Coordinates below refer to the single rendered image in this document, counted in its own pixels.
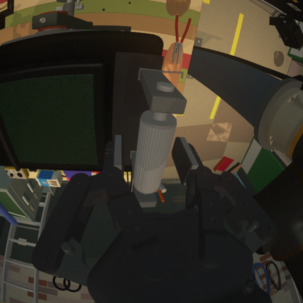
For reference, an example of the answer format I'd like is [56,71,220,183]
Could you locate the green drawer cabinet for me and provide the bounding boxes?
[0,176,44,223]

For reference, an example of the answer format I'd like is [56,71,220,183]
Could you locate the blue tube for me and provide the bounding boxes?
[0,202,18,226]

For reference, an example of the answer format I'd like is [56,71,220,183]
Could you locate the grey hex key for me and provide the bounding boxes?
[161,69,185,79]

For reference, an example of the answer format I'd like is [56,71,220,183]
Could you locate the blue cable coil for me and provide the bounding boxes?
[251,261,271,295]

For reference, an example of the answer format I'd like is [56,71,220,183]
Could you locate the blue box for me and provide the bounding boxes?
[37,168,56,188]

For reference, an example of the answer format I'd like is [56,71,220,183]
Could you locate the yellow socket box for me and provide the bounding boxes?
[4,166,30,180]

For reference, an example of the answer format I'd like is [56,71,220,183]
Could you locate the red-handled pliers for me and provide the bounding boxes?
[172,14,193,65]

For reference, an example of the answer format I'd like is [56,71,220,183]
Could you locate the grey ribbed handle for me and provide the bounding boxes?
[131,110,178,195]

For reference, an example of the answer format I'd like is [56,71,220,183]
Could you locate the red flat block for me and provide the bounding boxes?
[212,156,235,173]

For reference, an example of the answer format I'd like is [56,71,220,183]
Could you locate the grey step ladder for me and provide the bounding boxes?
[0,191,52,303]

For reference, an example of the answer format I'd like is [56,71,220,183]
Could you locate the green and white box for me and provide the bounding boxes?
[240,138,286,193]

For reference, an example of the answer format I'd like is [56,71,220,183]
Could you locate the dark green colour frame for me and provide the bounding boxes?
[0,74,99,167]

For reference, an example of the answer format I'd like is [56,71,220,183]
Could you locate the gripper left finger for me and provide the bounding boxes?
[31,134,131,275]

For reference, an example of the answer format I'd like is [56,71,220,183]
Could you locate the black cable coil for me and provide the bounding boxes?
[51,274,83,293]
[265,259,283,292]

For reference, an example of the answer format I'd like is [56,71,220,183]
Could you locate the grey handle bracket block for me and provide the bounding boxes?
[138,68,188,115]

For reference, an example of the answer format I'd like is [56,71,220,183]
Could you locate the grey hanging clamp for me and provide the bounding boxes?
[56,0,84,16]

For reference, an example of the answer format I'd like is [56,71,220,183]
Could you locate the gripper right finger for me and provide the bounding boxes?
[171,136,279,253]

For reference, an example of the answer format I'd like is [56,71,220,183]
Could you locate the black barn door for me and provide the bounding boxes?
[112,51,165,167]

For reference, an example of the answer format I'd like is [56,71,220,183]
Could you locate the black finned device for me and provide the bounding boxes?
[268,11,303,51]

